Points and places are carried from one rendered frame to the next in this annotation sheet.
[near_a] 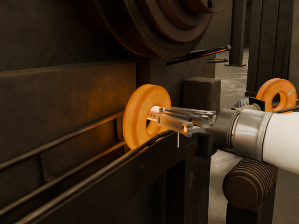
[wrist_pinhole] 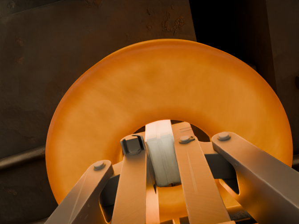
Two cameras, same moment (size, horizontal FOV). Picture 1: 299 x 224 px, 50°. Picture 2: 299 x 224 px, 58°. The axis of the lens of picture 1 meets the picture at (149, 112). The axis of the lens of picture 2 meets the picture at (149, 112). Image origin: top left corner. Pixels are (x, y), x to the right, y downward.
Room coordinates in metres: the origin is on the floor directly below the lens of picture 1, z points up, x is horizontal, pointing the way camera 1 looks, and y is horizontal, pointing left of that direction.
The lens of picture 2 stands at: (0.61, -0.14, 0.83)
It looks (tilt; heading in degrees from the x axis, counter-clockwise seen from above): 15 degrees down; 61
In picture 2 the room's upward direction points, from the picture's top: 14 degrees counter-clockwise
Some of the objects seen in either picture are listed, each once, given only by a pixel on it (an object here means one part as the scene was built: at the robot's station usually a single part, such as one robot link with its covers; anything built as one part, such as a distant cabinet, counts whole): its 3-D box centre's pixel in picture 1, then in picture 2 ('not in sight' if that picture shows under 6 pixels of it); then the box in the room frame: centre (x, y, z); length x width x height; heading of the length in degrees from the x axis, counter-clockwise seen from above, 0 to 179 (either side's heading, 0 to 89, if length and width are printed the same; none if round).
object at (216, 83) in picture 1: (199, 116); not in sight; (0.96, -0.16, 0.68); 0.11 x 0.08 x 0.24; 57
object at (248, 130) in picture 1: (252, 134); not in sight; (0.57, -0.19, 0.75); 0.09 x 0.06 x 0.09; 147
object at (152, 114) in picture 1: (154, 116); (126, 164); (0.66, -0.01, 0.76); 0.05 x 0.03 x 0.01; 57
